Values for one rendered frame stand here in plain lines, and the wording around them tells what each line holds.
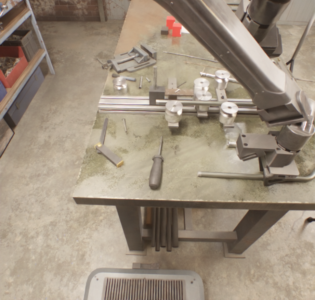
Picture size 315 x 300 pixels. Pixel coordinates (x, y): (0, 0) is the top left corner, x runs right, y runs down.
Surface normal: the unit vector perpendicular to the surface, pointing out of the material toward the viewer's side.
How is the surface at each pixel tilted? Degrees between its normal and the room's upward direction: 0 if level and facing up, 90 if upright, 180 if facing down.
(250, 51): 49
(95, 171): 0
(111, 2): 90
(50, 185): 0
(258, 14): 112
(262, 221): 90
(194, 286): 0
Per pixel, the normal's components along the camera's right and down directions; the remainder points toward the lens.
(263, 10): -0.54, 0.83
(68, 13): -0.03, 0.76
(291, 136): -0.72, 0.53
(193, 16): -0.26, 0.90
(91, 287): 0.01, -0.65
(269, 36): 0.00, -0.18
